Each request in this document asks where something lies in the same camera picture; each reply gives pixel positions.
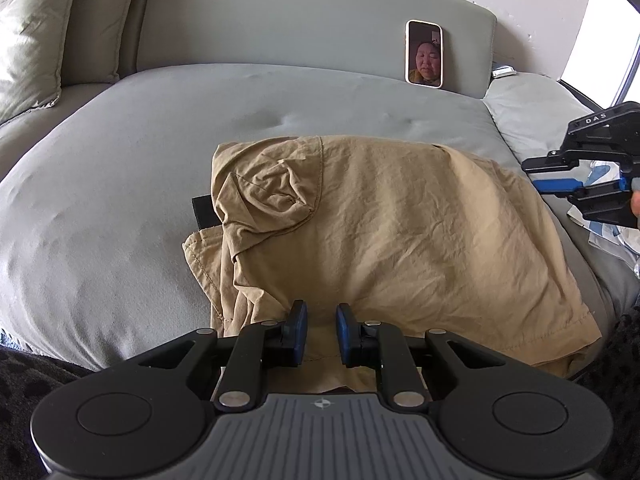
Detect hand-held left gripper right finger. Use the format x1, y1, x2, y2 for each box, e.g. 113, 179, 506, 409
335, 302, 507, 412

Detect grey sofa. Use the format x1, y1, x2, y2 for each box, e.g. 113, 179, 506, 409
0, 0, 640, 376

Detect grey bed pillow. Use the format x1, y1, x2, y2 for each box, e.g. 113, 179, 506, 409
481, 72, 601, 201

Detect black fabric strap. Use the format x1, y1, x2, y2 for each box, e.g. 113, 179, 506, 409
191, 194, 222, 231

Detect light grey throw pillow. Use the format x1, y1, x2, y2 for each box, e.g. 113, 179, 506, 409
0, 0, 86, 126

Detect grey sofa back cushion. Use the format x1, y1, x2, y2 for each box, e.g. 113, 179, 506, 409
60, 0, 146, 86

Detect white and blue cloth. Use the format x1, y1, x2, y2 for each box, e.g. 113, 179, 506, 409
567, 159, 640, 281

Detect dark spotted cloth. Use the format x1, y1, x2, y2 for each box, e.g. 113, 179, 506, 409
564, 304, 640, 413
0, 344, 98, 480

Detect tan pants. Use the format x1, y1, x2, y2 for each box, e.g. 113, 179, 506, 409
182, 134, 603, 393

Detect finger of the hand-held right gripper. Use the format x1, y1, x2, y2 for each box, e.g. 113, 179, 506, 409
521, 102, 640, 194
570, 182, 639, 231

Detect white-cased smartphone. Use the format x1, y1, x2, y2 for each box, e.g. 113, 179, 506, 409
404, 19, 445, 90

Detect bright window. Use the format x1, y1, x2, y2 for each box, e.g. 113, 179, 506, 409
559, 0, 640, 111

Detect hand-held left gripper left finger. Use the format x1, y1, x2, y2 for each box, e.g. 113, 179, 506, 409
127, 300, 309, 413

